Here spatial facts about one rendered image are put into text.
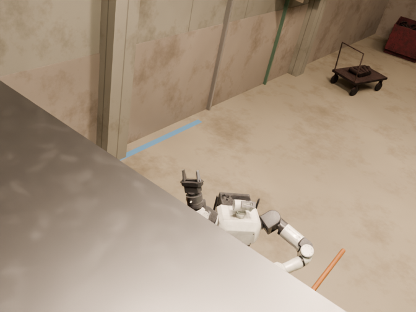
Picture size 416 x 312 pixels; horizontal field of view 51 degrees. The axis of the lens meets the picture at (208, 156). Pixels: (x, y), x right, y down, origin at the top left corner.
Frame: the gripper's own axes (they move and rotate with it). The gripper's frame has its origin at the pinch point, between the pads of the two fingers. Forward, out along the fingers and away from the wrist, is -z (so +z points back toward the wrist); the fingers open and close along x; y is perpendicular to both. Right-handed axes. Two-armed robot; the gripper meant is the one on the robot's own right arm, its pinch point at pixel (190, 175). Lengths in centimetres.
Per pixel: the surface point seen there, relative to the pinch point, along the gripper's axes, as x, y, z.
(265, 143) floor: -73, -360, 108
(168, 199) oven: 26, 68, -21
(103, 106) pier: -188, -177, 4
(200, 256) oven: 46, 85, -10
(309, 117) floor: -38, -480, 106
